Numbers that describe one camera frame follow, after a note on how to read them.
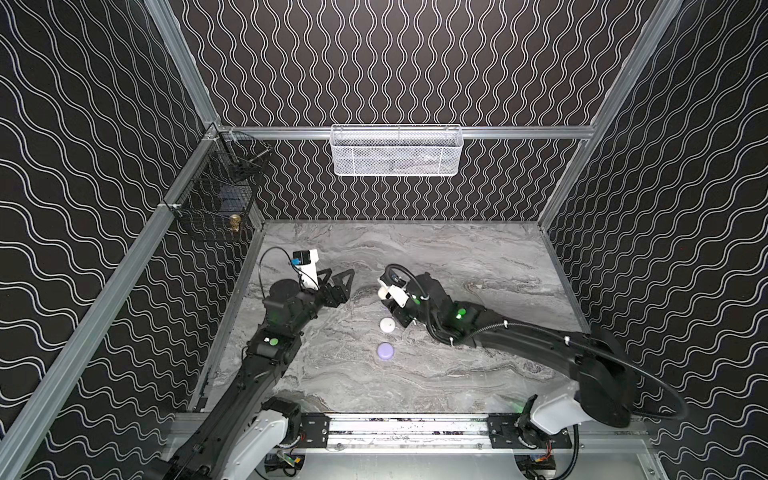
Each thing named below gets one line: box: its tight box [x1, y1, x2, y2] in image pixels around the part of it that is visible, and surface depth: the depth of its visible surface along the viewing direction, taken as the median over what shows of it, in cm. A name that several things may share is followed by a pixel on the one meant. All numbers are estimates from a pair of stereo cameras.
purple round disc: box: [376, 342, 395, 360], surface depth 89 cm
